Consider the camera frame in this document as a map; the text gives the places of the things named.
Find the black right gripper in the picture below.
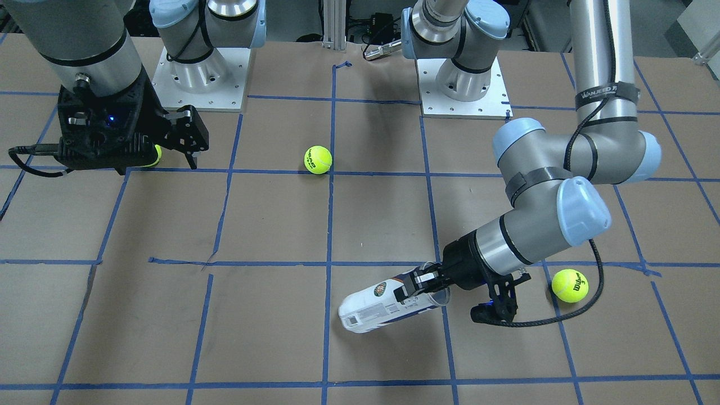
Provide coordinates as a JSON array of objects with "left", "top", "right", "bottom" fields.
[{"left": 57, "top": 73, "right": 209, "bottom": 175}]

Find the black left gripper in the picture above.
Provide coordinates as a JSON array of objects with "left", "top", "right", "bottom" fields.
[{"left": 393, "top": 232, "right": 532, "bottom": 304}]

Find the clear tennis ball can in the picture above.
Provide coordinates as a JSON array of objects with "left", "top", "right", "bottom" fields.
[{"left": 339, "top": 262, "right": 451, "bottom": 334}]

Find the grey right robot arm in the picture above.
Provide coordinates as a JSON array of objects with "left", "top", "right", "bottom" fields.
[{"left": 3, "top": 1, "right": 267, "bottom": 178}]

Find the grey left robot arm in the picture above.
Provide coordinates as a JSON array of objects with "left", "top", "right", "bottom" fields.
[{"left": 394, "top": 1, "right": 663, "bottom": 302}]

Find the far yellow tennis ball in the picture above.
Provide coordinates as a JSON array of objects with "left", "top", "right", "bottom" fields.
[{"left": 142, "top": 145, "right": 163, "bottom": 168}]

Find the HEAD tennis ball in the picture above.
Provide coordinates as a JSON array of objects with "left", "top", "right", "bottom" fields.
[{"left": 304, "top": 145, "right": 334, "bottom": 174}]

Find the Wilson tennis ball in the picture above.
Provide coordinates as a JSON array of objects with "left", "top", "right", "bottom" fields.
[{"left": 551, "top": 268, "right": 589, "bottom": 303}]

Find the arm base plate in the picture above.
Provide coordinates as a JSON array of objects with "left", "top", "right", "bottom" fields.
[
  {"left": 151, "top": 48, "right": 252, "bottom": 113},
  {"left": 416, "top": 58, "right": 514, "bottom": 120}
]

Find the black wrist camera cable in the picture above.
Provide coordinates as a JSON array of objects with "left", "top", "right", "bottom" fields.
[{"left": 471, "top": 239, "right": 605, "bottom": 329}]

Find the aluminium frame post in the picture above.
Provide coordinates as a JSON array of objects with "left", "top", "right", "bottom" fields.
[{"left": 321, "top": 0, "right": 348, "bottom": 53}]

